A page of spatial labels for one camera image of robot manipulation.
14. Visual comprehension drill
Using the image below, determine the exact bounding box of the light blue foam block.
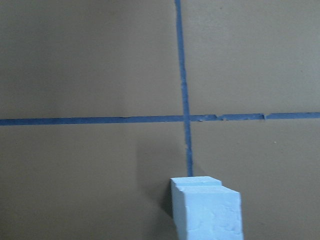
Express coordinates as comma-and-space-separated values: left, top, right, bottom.
172, 185, 244, 240
170, 176, 222, 221

